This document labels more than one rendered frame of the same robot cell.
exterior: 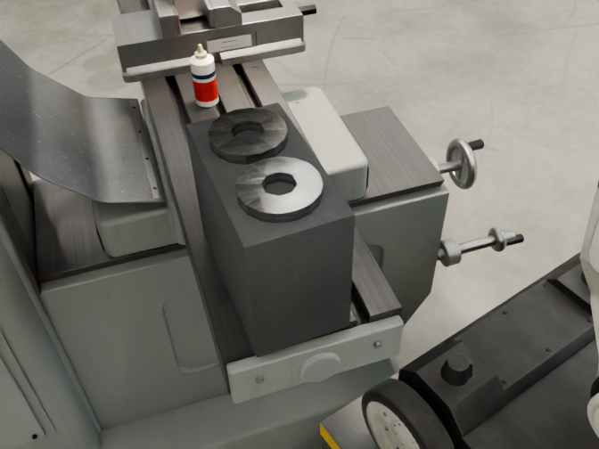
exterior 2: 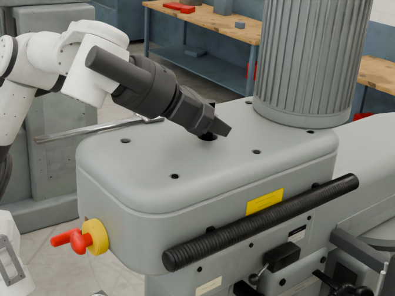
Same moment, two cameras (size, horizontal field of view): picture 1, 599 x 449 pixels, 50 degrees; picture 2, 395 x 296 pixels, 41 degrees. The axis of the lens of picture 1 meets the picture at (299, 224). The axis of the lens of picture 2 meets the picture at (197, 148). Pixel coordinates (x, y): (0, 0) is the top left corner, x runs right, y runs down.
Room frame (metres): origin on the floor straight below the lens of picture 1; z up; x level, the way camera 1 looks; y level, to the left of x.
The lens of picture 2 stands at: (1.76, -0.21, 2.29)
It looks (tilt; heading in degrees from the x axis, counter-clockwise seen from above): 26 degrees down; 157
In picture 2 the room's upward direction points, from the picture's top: 4 degrees clockwise
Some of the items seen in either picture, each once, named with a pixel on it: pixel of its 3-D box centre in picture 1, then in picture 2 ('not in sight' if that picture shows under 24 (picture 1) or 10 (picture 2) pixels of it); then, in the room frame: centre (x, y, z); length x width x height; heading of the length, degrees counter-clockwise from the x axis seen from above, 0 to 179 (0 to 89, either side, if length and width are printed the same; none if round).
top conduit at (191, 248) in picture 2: not in sight; (271, 214); (1.11, 0.22, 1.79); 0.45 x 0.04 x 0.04; 107
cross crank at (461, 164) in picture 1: (447, 167); not in sight; (1.12, -0.33, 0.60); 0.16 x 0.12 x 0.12; 107
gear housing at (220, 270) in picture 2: not in sight; (216, 225); (0.97, 0.18, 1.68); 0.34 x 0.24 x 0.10; 107
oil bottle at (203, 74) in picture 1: (203, 73); not in sight; (0.96, 0.15, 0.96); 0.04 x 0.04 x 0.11
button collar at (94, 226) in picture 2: not in sight; (94, 236); (1.04, -0.08, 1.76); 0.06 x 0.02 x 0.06; 17
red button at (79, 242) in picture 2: not in sight; (81, 241); (1.05, -0.10, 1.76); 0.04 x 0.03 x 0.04; 17
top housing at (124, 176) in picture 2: not in sight; (210, 172); (0.97, 0.16, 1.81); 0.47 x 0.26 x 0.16; 107
